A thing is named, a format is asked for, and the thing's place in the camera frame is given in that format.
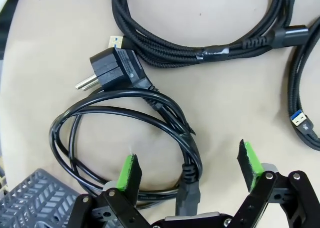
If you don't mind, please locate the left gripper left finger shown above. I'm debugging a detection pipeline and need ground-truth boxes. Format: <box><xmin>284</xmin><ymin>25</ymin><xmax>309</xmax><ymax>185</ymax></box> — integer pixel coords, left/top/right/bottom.
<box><xmin>71</xmin><ymin>153</ymin><xmax>161</xmax><ymax>228</ymax></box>

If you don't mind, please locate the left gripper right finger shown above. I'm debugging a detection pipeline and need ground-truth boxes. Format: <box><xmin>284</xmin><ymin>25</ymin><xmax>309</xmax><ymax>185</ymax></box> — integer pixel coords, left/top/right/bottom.
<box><xmin>231</xmin><ymin>138</ymin><xmax>320</xmax><ymax>228</ymax></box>

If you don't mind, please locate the black power cable with plug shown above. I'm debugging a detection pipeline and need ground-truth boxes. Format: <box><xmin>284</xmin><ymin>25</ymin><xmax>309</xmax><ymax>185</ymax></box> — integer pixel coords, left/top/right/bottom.
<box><xmin>49</xmin><ymin>47</ymin><xmax>204</xmax><ymax>217</ymax></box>

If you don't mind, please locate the black braided USB cable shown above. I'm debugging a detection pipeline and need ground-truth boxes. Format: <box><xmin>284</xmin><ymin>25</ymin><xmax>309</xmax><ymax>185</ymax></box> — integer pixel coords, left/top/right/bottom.
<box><xmin>107</xmin><ymin>0</ymin><xmax>311</xmax><ymax>70</ymax></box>
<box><xmin>287</xmin><ymin>12</ymin><xmax>320</xmax><ymax>152</ymax></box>

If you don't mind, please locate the grey plastic lattice basket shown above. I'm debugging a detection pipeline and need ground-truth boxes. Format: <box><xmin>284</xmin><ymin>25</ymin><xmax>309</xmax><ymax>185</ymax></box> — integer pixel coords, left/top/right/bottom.
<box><xmin>0</xmin><ymin>168</ymin><xmax>84</xmax><ymax>228</ymax></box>

